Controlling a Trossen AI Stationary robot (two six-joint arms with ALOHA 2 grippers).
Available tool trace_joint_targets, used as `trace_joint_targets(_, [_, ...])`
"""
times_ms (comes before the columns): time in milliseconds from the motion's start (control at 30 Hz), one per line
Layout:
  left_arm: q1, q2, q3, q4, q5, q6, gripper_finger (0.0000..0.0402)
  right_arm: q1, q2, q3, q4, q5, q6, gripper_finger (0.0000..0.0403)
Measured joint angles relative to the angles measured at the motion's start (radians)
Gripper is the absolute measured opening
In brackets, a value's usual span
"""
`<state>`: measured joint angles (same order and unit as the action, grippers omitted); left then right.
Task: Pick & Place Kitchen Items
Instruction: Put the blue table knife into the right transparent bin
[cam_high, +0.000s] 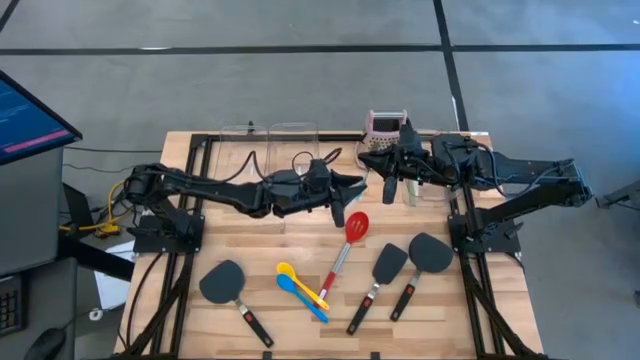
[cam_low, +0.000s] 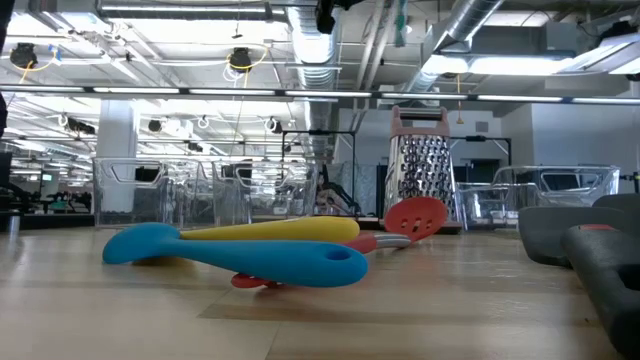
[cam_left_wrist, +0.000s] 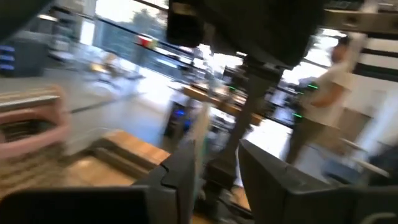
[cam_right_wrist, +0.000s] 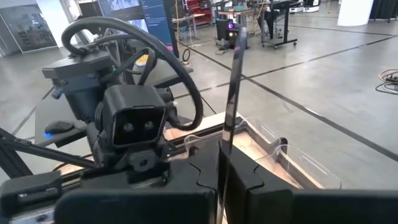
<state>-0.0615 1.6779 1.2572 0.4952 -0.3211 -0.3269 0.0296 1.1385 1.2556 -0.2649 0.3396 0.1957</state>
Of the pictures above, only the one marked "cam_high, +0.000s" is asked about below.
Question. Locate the yellow silicone spoon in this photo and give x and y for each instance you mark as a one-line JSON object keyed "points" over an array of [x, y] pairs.
{"points": [[286, 270]]}

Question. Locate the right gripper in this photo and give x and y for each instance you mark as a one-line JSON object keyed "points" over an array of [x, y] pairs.
{"points": [[440, 167]]}

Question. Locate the black aluminium table frame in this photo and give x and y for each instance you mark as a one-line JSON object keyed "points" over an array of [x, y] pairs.
{"points": [[192, 150]]}

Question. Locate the narrow black spatula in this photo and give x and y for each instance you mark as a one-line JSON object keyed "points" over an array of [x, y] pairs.
{"points": [[390, 262]]}

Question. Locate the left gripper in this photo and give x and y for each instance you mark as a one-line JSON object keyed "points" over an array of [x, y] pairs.
{"points": [[300, 197]]}

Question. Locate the black keyboard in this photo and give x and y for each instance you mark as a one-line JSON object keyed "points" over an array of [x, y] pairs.
{"points": [[10, 305]]}

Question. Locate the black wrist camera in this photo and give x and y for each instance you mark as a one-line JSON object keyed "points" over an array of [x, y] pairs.
{"points": [[319, 172], [415, 159]]}

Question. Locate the black computer mouse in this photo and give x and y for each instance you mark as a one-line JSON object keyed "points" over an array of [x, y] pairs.
{"points": [[45, 345]]}

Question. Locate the pink steel box grater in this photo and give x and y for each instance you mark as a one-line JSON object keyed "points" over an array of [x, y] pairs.
{"points": [[385, 127]]}

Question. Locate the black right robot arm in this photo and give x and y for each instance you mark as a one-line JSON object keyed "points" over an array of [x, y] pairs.
{"points": [[525, 175]]}

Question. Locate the black desk leg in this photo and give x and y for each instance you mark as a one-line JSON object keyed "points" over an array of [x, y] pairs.
{"points": [[95, 257]]}

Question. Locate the black stand leg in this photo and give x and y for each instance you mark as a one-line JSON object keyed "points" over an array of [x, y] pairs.
{"points": [[617, 195]]}

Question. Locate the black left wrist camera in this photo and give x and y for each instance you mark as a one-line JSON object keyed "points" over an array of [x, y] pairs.
{"points": [[319, 172]]}

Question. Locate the blue silicone spoon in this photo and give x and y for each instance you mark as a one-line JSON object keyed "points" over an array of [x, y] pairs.
{"points": [[286, 282]]}

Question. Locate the computer monitor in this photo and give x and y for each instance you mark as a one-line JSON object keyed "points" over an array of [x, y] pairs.
{"points": [[25, 120]]}

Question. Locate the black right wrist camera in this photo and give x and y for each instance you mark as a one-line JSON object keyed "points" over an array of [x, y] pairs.
{"points": [[415, 159]]}

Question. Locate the red slotted spoon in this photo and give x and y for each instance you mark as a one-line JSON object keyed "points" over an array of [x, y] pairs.
{"points": [[356, 227]]}

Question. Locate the wide black spatula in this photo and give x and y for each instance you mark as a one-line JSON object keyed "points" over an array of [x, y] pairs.
{"points": [[430, 252], [222, 282]]}

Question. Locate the white paper sheet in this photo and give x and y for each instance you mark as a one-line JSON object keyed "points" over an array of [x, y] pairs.
{"points": [[112, 285]]}

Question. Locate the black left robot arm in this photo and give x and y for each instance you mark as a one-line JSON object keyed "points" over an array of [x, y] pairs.
{"points": [[200, 187]]}

